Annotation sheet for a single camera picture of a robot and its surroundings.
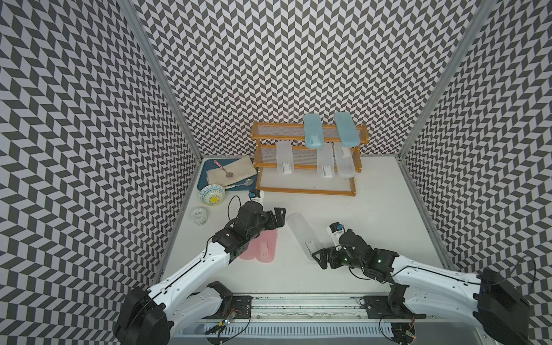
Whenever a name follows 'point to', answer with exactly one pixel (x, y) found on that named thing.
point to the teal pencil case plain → (346, 129)
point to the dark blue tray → (209, 163)
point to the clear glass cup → (198, 215)
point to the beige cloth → (241, 169)
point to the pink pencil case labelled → (266, 245)
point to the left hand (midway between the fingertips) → (275, 213)
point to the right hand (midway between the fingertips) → (323, 256)
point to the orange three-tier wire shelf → (305, 180)
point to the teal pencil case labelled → (313, 131)
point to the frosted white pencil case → (325, 160)
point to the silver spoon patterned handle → (246, 182)
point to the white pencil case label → (345, 161)
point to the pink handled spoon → (228, 175)
